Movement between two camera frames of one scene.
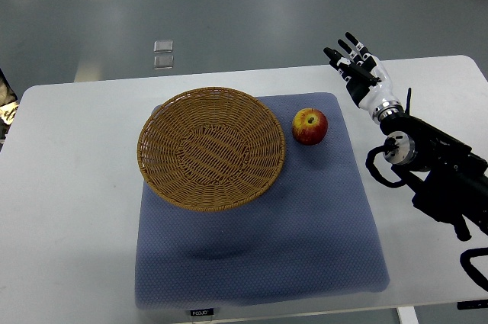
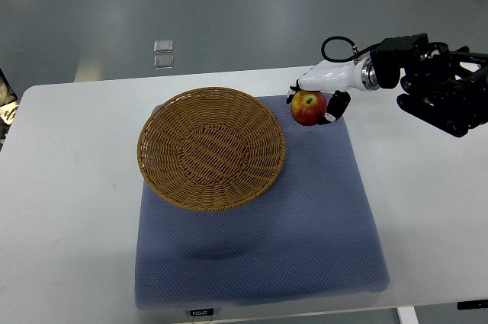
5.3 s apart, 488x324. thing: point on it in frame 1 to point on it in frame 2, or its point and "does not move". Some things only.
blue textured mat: x=312 y=233 does not move
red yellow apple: x=309 y=126 to x=309 y=107
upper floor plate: x=163 y=46 does not move
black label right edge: x=463 y=305 does not move
